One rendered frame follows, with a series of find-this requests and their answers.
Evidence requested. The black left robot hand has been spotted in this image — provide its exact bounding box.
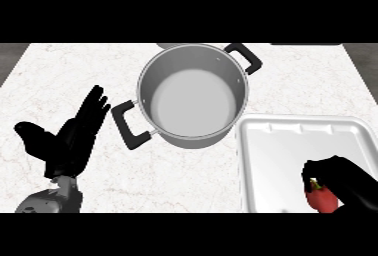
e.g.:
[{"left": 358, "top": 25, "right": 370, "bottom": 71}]
[{"left": 14, "top": 84, "right": 113, "bottom": 180}]

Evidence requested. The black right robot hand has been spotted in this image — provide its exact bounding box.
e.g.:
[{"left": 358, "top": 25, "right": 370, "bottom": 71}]
[{"left": 302, "top": 154, "right": 378, "bottom": 214}]

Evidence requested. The red bell pepper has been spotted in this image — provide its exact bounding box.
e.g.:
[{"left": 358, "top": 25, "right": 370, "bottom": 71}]
[{"left": 305, "top": 178, "right": 342, "bottom": 214}]

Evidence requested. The white tray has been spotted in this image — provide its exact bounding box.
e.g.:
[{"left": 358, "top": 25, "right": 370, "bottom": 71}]
[{"left": 235, "top": 113, "right": 378, "bottom": 214}]

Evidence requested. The grey round object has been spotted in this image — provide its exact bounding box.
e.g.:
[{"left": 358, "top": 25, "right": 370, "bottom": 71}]
[{"left": 156, "top": 42, "right": 181, "bottom": 50}]

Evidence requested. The grey pot with black handles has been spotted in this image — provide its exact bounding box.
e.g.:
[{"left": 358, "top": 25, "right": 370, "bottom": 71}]
[{"left": 111, "top": 42, "right": 265, "bottom": 151}]

